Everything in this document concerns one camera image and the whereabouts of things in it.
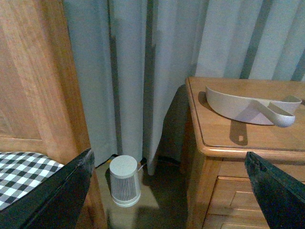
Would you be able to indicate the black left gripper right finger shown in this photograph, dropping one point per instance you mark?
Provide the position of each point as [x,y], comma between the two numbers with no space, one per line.
[280,196]

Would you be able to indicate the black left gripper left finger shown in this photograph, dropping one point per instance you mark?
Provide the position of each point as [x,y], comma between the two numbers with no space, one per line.
[56,203]

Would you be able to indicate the white ribbed trash bin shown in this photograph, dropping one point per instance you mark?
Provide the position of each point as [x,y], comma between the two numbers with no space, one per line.
[125,185]

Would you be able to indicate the black white checkered bedsheet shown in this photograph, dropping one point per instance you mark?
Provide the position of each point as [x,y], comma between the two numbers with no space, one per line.
[21,172]

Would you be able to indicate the wooden nightstand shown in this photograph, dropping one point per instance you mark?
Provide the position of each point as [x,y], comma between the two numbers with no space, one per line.
[219,192]

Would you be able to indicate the wooden bed headboard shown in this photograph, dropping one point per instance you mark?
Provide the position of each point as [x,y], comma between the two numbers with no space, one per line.
[41,109]

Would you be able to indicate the grey-blue curtain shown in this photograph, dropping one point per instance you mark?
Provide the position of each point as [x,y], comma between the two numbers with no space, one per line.
[133,56]

